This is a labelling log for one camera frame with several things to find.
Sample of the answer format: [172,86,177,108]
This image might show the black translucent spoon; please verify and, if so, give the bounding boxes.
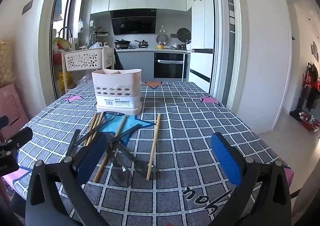
[108,136,132,188]
[107,135,160,180]
[75,112,117,146]

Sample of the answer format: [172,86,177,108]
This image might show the patterned bamboo chopstick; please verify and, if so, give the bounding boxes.
[146,114,161,180]

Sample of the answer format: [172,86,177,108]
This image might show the kitchen faucet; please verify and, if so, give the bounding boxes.
[58,26,73,41]

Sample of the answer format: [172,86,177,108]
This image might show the pink box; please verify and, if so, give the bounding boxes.
[1,83,29,141]

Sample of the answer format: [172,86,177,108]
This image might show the red black rack items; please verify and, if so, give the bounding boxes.
[290,63,319,132]

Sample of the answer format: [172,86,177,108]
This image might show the checkered grey tablecloth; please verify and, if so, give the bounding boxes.
[5,82,279,225]

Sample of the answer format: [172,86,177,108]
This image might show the white refrigerator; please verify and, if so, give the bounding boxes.
[189,0,214,93]

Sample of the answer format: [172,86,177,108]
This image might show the black built-in oven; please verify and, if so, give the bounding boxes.
[153,52,188,79]

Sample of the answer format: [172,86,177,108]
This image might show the hanging black round pan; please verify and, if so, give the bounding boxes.
[176,28,191,44]

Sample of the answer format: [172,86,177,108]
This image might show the black wok on stove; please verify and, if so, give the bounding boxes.
[114,39,131,49]

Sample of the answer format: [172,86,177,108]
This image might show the small pot on stove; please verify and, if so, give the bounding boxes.
[135,39,149,48]

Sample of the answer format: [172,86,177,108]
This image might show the black range hood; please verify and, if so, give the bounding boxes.
[110,8,157,35]

